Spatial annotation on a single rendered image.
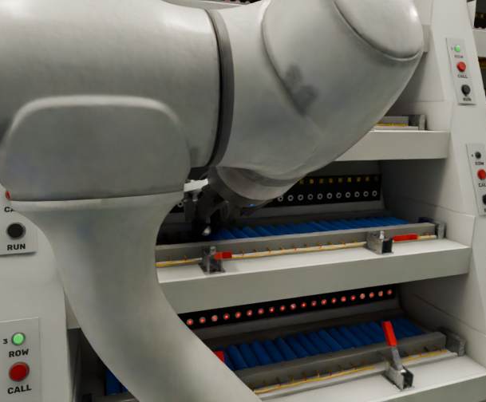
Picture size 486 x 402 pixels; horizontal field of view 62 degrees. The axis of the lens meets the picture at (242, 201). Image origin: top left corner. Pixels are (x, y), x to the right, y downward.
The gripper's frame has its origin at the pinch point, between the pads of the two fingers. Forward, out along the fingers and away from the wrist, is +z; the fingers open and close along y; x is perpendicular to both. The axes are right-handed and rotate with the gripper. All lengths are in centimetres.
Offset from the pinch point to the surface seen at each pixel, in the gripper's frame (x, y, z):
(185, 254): 4.7, 4.0, -0.1
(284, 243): 4.6, -10.9, -0.3
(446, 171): -4.5, -41.5, -4.4
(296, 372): 23.0, -11.2, 4.7
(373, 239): 5.9, -24.5, -3.2
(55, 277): 6.9, 20.0, -4.4
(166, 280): 8.5, 7.5, -3.8
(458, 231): 5.9, -41.2, -3.2
